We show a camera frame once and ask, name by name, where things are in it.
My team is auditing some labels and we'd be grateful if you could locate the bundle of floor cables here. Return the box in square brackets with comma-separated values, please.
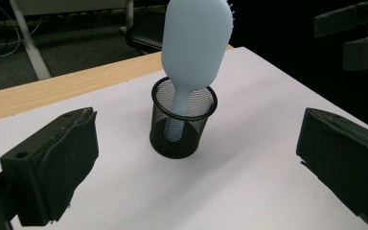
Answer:
[0, 0, 44, 80]

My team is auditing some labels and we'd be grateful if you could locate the light blue hairbrush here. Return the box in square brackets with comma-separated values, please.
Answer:
[160, 0, 236, 143]

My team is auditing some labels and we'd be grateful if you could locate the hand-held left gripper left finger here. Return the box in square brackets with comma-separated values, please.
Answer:
[0, 106, 100, 227]

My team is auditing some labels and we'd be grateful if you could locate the black folding chair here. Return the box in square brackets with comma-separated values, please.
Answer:
[125, 11, 171, 54]

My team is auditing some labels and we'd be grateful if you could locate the black mesh cup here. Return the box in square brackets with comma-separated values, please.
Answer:
[149, 76, 219, 160]

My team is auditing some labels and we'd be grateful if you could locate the white table mat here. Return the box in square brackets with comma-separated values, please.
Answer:
[0, 46, 368, 230]

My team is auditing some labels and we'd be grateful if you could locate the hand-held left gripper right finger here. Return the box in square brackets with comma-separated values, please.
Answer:
[295, 107, 368, 225]

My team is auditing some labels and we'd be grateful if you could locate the white-legged desk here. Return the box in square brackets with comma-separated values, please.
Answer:
[9, 0, 136, 81]

